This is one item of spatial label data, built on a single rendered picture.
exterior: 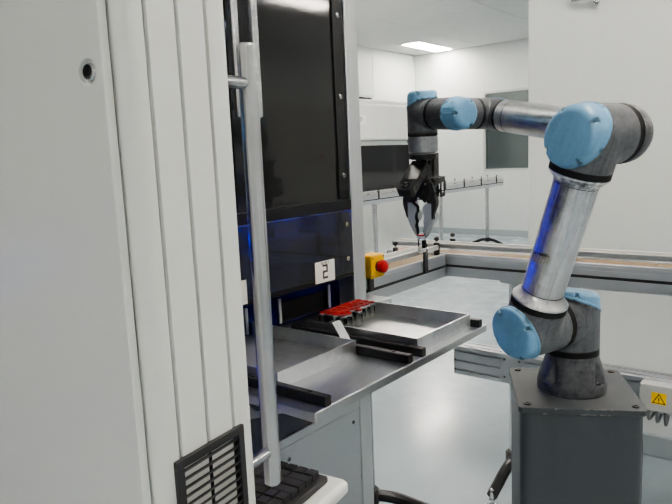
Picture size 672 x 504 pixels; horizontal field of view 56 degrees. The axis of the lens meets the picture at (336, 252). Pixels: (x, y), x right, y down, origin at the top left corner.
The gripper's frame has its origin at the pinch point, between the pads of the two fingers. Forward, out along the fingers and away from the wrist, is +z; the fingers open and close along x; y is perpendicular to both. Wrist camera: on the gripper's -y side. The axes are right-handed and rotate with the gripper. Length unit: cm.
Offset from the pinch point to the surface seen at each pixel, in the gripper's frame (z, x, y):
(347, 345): 19.8, 1.9, -32.0
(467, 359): 71, 24, 81
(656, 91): -31, -28, 146
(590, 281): 31, -22, 80
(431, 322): 25.3, -0.9, 3.2
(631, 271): 26, -35, 80
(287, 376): 20, 3, -52
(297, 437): 54, 26, -24
